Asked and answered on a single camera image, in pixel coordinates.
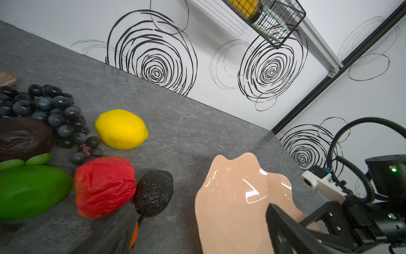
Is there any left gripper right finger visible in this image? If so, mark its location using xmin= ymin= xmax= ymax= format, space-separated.
xmin=265 ymin=203 xmax=330 ymax=254

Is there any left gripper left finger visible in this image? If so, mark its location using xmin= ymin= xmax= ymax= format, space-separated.
xmin=71 ymin=203 xmax=137 ymax=254

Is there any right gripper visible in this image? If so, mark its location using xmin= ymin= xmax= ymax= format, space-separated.
xmin=299 ymin=201 xmax=406 ymax=253

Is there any red crinkled fruit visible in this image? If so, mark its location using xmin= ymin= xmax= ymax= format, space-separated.
xmin=74 ymin=157 xmax=136 ymax=218

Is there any dark avocado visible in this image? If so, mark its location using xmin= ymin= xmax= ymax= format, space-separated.
xmin=133 ymin=170 xmax=174 ymax=218

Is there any pink wavy fruit bowl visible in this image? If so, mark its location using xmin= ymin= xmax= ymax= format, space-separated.
xmin=195 ymin=153 xmax=306 ymax=254

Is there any green lime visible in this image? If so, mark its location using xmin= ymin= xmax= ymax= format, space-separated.
xmin=1 ymin=165 xmax=73 ymax=221

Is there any yellow lemon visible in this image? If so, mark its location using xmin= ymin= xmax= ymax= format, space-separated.
xmin=95 ymin=110 xmax=149 ymax=150

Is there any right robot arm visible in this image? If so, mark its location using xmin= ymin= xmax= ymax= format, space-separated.
xmin=300 ymin=155 xmax=406 ymax=254

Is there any orange tangerine upper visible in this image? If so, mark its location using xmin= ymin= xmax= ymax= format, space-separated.
xmin=130 ymin=222 xmax=139 ymax=248

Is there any dark brown mangosteen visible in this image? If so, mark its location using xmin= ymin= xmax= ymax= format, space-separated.
xmin=1 ymin=117 xmax=55 ymax=171

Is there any dark grape bunch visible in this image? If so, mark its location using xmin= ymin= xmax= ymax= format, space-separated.
xmin=1 ymin=84 xmax=104 ymax=166

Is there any brown woven mat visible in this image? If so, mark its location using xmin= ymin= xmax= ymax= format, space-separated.
xmin=0 ymin=70 xmax=19 ymax=87

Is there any green item in basket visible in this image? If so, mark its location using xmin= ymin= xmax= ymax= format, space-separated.
xmin=253 ymin=8 xmax=289 ymax=43

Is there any yellow bottle in basket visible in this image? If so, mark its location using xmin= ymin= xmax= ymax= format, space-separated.
xmin=226 ymin=0 xmax=261 ymax=21

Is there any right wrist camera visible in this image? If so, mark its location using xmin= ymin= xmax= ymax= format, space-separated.
xmin=301 ymin=165 xmax=346 ymax=204

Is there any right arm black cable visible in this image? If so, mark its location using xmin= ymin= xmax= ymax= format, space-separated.
xmin=326 ymin=116 xmax=406 ymax=204

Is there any aluminium wall rail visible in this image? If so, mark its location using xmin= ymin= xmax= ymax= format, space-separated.
xmin=190 ymin=0 xmax=344 ymax=78

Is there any black wire basket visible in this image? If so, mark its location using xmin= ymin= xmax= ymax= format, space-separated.
xmin=224 ymin=0 xmax=307 ymax=49

